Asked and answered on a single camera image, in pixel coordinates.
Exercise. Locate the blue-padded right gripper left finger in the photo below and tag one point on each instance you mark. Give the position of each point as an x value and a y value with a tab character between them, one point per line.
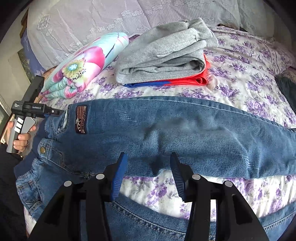
114	174

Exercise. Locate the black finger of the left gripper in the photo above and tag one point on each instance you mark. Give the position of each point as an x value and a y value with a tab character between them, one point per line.
53	111

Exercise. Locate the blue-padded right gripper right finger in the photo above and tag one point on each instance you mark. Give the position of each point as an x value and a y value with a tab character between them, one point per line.
182	173

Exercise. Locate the blue denim jeans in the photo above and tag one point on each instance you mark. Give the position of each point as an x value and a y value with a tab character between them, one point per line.
215	139

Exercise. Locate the black sleeve forearm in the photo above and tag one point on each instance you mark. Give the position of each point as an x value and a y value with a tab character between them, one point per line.
13	225

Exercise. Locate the person's left hand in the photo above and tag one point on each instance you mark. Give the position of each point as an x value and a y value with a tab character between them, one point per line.
23	139

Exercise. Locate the floral folded blanket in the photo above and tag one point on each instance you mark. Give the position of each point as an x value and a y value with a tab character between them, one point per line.
74	74

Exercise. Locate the lilac lace pillow cover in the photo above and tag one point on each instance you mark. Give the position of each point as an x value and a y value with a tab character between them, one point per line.
57	29

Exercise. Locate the red and blue folded garment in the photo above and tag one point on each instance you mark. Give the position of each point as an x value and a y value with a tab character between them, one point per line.
195	80

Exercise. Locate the purple floral bedspread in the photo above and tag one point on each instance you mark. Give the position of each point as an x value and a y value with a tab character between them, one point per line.
242	74

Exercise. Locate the grey folded sweatpants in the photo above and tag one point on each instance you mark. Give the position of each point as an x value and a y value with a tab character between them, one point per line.
170	51

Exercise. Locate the dark green fleece garment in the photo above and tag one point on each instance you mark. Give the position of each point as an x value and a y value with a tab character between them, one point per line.
288	89

